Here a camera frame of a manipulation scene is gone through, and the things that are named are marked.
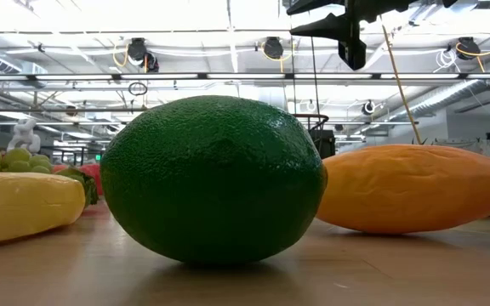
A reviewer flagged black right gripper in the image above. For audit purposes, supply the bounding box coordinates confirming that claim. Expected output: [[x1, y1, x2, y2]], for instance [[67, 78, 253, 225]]
[[286, 0, 412, 71]]

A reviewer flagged yellow mango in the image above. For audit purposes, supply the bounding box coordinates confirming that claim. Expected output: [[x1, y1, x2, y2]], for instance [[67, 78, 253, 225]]
[[315, 143, 490, 235]]

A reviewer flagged orange mini pumpkin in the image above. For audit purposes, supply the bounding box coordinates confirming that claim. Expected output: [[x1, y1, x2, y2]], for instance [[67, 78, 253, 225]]
[[78, 163, 104, 197]]

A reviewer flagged long ceiling light bar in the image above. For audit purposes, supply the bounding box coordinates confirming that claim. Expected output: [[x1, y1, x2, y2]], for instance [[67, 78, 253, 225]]
[[0, 72, 490, 82]]

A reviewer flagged white cloth cover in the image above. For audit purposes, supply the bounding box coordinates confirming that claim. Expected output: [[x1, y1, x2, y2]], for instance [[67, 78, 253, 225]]
[[434, 138, 490, 158]]

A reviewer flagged black red ceiling reel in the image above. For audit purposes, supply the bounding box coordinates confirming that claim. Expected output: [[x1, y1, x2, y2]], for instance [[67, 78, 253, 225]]
[[142, 51, 160, 73]]

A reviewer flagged large green lime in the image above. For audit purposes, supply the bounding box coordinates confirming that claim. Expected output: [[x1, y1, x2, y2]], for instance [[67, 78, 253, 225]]
[[99, 94, 329, 265]]

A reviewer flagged white humanoid figure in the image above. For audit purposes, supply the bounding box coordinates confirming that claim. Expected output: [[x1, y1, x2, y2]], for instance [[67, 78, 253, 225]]
[[6, 117, 42, 154]]

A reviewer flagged yellow banana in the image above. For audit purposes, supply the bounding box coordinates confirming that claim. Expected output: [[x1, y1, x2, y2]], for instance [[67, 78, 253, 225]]
[[0, 171, 87, 248]]

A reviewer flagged yellow hanging cable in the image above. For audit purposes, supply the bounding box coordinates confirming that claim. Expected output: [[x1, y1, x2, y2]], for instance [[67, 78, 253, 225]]
[[379, 23, 423, 145]]

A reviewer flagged wire mesh basket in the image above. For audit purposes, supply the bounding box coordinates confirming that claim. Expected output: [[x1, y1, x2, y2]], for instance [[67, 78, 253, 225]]
[[291, 112, 330, 133]]

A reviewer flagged black hanging cable loop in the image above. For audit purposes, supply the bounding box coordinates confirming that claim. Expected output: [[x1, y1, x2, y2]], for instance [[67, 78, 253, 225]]
[[128, 81, 149, 97]]

